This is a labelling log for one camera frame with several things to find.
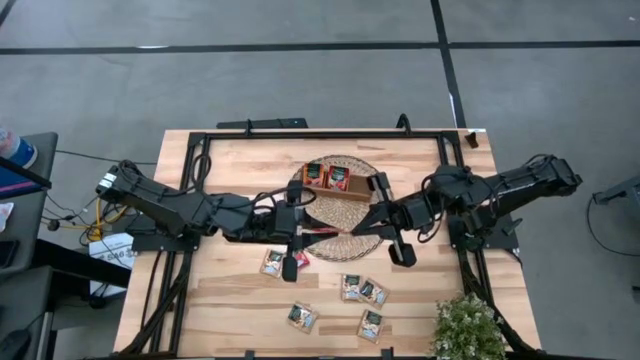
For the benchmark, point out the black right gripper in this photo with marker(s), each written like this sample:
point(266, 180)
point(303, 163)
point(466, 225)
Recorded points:
point(407, 217)

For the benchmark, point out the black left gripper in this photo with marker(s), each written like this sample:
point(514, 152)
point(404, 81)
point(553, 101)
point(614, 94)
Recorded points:
point(287, 225)

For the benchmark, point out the red tea packet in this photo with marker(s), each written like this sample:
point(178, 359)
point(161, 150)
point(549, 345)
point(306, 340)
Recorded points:
point(338, 179)
point(302, 261)
point(327, 231)

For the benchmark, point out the beige tea packet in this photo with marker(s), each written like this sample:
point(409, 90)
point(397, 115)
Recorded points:
point(272, 263)
point(351, 288)
point(302, 318)
point(374, 293)
point(370, 326)

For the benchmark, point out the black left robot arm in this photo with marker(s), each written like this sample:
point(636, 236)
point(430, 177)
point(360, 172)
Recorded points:
point(175, 210)

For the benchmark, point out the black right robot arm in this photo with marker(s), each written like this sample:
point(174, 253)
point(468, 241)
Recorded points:
point(500, 187)

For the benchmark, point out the round woven placemat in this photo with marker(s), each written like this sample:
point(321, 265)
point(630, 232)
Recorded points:
point(340, 210)

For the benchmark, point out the wooden compartment box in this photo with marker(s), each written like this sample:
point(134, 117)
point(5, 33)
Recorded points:
point(345, 194)

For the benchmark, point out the black arched clamp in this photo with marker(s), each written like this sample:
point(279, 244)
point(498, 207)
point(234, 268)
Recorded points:
point(399, 124)

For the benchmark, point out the green artificial plant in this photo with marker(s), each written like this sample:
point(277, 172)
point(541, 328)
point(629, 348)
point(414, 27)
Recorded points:
point(467, 330)

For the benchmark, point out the white cardboard box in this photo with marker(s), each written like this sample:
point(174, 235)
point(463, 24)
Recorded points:
point(115, 247)

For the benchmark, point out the black beam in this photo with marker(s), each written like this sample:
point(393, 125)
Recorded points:
point(80, 262)

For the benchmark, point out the black floor stand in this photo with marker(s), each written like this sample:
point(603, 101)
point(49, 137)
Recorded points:
point(620, 192)

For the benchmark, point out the grey side table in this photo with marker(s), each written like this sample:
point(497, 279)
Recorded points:
point(30, 225)

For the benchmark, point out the black rod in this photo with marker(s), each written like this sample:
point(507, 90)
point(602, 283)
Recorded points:
point(25, 172)

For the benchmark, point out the blue flat folder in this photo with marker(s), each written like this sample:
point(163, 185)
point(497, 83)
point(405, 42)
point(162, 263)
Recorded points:
point(15, 185)

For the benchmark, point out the black phone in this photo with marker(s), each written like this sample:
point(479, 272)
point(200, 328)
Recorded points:
point(7, 254)

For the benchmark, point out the blue and white bottle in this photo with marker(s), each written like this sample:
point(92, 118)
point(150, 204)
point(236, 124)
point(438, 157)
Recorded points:
point(17, 150)

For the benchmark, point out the white paper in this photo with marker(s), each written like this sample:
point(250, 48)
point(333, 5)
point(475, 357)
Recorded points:
point(4, 215)

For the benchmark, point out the black computer mouse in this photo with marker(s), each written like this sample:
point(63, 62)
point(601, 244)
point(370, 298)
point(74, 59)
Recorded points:
point(14, 345)

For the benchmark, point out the black metal table frame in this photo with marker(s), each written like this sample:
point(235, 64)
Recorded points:
point(325, 135)

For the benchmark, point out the black flat mount bar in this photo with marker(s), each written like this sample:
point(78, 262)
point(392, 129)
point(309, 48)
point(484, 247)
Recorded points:
point(270, 123)

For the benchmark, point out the small dark bracket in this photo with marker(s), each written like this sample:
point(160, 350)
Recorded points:
point(471, 140)

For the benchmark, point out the black edge bracket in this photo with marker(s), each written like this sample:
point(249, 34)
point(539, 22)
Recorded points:
point(249, 355)
point(387, 354)

